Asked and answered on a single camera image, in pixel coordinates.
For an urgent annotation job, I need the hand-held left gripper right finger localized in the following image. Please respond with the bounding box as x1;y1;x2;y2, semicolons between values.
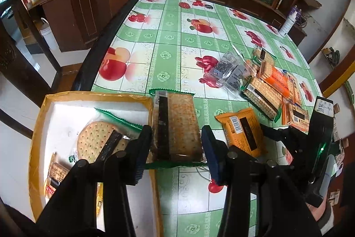
201;125;322;237

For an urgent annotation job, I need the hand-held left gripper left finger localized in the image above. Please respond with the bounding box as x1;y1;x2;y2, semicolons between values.
36;125;153;237

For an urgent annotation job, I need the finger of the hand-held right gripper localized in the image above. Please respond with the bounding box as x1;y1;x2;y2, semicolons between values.
259;125;309;153

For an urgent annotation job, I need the orange snack packet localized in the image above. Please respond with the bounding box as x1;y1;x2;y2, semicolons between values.
215;107;268;157

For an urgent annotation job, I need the green-edged clear cracker packet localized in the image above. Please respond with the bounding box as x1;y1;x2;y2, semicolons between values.
144;88;207;169

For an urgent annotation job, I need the yellow-taped cardboard box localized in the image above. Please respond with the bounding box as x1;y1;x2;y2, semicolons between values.
29;91;164;237

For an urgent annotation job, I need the person's right forearm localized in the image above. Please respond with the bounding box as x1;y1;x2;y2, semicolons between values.
310;197;335;236

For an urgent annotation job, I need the square cracker packet green edge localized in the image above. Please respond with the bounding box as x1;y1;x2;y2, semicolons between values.
239;77;282;123

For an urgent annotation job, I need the round cracker packet green edge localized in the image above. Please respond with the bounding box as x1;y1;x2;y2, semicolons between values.
68;107;145;165

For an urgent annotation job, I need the long orange cracker packet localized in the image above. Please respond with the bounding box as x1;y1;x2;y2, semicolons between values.
259;62;295;100

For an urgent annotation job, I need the clear snack packet dark label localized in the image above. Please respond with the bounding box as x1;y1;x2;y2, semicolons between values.
204;51;250;93

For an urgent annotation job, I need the small red-label cracker packet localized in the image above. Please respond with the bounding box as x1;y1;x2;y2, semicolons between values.
44;153;73;201

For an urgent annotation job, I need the green fruit-print tablecloth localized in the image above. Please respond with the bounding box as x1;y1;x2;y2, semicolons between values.
91;0;325;237

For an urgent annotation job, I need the white spray bottle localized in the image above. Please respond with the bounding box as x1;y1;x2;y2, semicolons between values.
278;13;295;38

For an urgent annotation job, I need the purple spray can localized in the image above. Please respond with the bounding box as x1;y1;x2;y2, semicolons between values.
288;5;302;27

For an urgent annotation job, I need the brown cardboard piece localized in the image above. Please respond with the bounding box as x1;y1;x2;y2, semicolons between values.
300;0;323;9

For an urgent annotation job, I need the white bucket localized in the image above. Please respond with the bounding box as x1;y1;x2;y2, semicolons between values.
38;18;59;50

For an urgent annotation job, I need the dark wooden cabinet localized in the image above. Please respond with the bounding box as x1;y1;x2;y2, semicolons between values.
17;0;308;53

